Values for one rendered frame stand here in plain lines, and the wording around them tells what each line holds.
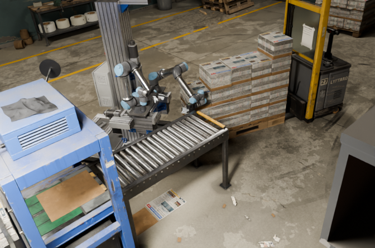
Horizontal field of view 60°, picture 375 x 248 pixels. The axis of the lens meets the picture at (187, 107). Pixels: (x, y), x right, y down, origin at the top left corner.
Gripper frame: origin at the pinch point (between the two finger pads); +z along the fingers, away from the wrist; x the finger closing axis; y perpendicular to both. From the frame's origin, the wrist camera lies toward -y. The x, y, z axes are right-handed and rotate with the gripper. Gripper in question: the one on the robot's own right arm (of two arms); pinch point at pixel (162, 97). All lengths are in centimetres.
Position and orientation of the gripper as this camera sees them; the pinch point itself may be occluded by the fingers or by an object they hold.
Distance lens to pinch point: 319.3
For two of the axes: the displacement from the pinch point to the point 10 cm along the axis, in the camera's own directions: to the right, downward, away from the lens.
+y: -0.3, 9.0, 4.4
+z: 7.5, 3.1, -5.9
